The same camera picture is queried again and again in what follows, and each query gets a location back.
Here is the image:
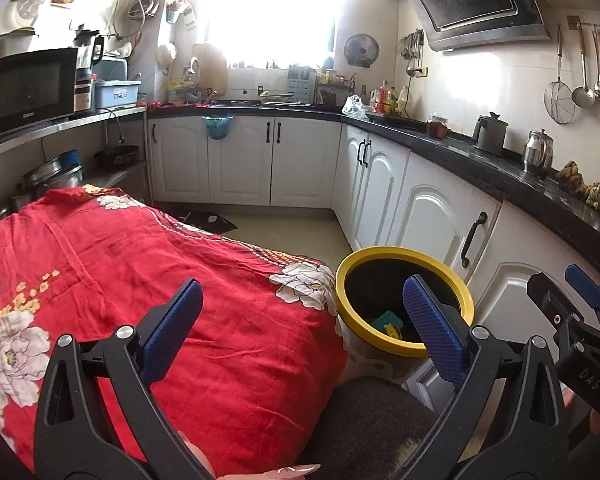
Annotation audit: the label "wall utensil holder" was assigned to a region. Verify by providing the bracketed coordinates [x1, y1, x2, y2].
[165, 0, 197, 29]

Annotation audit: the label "black microwave oven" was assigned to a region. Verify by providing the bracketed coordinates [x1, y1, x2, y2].
[0, 47, 80, 139]

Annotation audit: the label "kitchen window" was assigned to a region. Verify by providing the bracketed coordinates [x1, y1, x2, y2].
[204, 0, 342, 69]

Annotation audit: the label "wire skimmer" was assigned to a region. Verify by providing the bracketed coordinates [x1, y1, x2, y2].
[544, 24, 581, 125]

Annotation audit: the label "steel teapot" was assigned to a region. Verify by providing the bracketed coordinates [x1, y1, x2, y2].
[522, 128, 555, 177]

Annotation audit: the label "stacked steel pots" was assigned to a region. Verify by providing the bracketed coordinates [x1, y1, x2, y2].
[22, 149, 84, 197]

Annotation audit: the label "small white fan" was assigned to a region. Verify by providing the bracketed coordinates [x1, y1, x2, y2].
[15, 0, 52, 26]

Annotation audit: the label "yellow rimmed waste bin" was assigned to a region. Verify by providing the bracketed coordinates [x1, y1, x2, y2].
[334, 246, 476, 382]

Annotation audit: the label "person's left hand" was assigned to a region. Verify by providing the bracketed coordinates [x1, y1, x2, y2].
[177, 430, 322, 480]

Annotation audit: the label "small hanging utensils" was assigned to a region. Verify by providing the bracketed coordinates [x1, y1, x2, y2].
[398, 28, 426, 79]

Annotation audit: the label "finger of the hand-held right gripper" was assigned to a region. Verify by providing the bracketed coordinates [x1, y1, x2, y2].
[564, 264, 600, 314]
[526, 272, 572, 335]

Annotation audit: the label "clear plastic bag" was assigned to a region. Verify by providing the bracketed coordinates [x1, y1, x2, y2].
[340, 94, 369, 120]

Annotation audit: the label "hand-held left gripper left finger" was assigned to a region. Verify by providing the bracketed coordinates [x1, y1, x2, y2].
[32, 278, 216, 480]

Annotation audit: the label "black stone countertop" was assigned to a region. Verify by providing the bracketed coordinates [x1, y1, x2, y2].
[146, 102, 600, 252]

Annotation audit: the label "person's right hand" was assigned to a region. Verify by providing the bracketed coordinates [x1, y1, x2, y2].
[561, 389, 600, 433]

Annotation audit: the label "black blender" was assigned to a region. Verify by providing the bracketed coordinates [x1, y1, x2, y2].
[73, 27, 105, 114]

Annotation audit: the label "brown glass jar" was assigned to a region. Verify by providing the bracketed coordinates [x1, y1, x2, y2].
[426, 113, 451, 140]

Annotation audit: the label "white lower kitchen cabinets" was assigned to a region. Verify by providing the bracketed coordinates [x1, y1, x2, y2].
[146, 114, 600, 411]

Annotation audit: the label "steel shelf table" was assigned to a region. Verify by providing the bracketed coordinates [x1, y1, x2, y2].
[0, 105, 151, 222]

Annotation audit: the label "black wok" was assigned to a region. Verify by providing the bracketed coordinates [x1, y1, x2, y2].
[93, 144, 141, 169]

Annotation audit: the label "grey kettle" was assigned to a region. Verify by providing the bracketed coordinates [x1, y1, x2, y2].
[472, 112, 510, 155]

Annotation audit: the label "black range hood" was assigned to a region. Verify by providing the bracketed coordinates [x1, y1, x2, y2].
[387, 0, 553, 52]

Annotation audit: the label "blue countertop organizer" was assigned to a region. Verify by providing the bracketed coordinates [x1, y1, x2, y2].
[286, 64, 317, 104]

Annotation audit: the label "ginger roots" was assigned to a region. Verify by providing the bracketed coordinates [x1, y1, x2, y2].
[554, 159, 600, 206]

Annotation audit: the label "red floral blanket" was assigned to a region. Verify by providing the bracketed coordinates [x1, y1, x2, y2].
[0, 185, 352, 479]

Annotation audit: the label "black dish rack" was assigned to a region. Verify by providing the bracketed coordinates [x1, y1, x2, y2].
[315, 72, 356, 109]

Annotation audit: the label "white pot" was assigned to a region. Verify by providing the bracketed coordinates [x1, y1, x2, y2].
[0, 27, 39, 57]

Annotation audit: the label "blue dish box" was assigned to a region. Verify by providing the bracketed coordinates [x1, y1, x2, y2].
[93, 57, 142, 110]

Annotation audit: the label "blue hanging basket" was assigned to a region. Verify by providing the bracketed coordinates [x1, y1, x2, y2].
[202, 115, 235, 141]

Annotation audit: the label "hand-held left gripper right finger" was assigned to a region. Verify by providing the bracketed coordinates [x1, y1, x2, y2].
[390, 275, 571, 480]

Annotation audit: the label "wooden cutting board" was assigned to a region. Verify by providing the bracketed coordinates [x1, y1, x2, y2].
[190, 43, 228, 101]

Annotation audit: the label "dark floor mat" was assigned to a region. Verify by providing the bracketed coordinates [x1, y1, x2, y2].
[179, 209, 239, 236]

